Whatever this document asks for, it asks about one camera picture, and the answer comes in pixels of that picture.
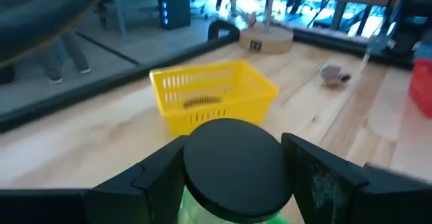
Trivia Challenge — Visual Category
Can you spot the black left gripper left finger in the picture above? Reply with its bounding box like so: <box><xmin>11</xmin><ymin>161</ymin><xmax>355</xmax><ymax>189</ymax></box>
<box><xmin>0</xmin><ymin>136</ymin><xmax>190</xmax><ymax>224</ymax></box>

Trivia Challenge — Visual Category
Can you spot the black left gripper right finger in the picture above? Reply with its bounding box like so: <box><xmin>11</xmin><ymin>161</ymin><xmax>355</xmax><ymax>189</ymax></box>
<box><xmin>281</xmin><ymin>132</ymin><xmax>432</xmax><ymax>224</ymax></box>

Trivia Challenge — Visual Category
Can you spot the green sand hourglass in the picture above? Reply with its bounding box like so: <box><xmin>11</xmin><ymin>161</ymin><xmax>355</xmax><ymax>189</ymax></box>
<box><xmin>177</xmin><ymin>117</ymin><xmax>294</xmax><ymax>224</ymax></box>

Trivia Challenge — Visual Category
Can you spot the yellow plastic basket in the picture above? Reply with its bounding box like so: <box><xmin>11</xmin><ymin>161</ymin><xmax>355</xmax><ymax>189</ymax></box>
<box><xmin>149</xmin><ymin>59</ymin><xmax>279</xmax><ymax>138</ymax></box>

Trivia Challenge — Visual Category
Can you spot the red plastic basket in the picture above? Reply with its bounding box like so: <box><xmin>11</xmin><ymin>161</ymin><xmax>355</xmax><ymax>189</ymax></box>
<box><xmin>408</xmin><ymin>57</ymin><xmax>432</xmax><ymax>119</ymax></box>

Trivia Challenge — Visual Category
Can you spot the black computer tower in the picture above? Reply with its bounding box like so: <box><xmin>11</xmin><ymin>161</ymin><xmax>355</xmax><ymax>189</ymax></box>
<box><xmin>157</xmin><ymin>0</ymin><xmax>192</xmax><ymax>31</ymax></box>

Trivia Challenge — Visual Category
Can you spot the grey metal desk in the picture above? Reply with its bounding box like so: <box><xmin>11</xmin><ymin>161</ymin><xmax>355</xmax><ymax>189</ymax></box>
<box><xmin>111</xmin><ymin>0</ymin><xmax>190</xmax><ymax>39</ymax></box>

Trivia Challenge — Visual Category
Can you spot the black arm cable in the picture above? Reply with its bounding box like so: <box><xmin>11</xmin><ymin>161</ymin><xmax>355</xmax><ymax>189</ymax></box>
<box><xmin>0</xmin><ymin>0</ymin><xmax>114</xmax><ymax>69</ymax></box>

